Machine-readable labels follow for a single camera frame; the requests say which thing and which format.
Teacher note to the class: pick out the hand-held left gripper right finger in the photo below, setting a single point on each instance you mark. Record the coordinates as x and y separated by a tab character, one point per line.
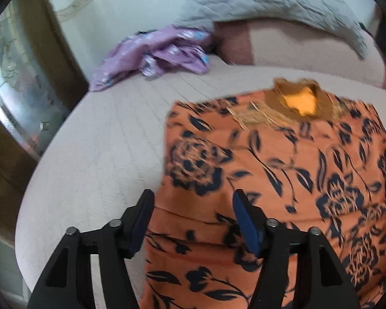
247	227

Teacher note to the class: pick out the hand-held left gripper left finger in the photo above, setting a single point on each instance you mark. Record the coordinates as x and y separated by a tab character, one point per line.
141	223

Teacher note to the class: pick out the orange floral shirt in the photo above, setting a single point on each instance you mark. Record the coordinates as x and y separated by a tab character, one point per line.
276	154

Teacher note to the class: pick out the bed with pale sheet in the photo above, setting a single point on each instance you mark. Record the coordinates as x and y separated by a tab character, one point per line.
115	135

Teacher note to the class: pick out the purple printed cloth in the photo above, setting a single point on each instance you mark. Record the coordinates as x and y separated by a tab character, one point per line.
167	54

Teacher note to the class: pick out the wooden door with glass pane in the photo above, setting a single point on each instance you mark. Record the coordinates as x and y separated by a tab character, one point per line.
22	87

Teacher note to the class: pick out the pink pillow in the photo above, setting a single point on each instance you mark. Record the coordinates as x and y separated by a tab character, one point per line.
292	45

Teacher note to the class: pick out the grey quilted blanket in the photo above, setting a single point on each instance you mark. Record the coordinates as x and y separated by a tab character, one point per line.
260	0

